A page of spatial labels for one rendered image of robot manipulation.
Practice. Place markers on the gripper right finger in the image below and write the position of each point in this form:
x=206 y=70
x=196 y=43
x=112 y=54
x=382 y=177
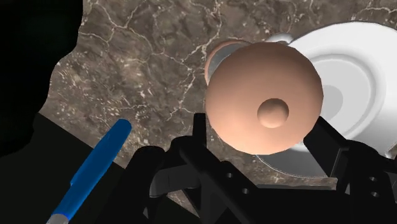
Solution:
x=350 y=164

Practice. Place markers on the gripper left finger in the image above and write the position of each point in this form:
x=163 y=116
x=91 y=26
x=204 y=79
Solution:
x=204 y=167

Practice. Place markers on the white plate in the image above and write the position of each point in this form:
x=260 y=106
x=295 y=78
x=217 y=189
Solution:
x=350 y=86

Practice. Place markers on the pink round lidded jar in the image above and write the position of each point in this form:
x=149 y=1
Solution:
x=263 y=96

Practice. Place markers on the blue pen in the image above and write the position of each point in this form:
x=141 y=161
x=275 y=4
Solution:
x=93 y=170

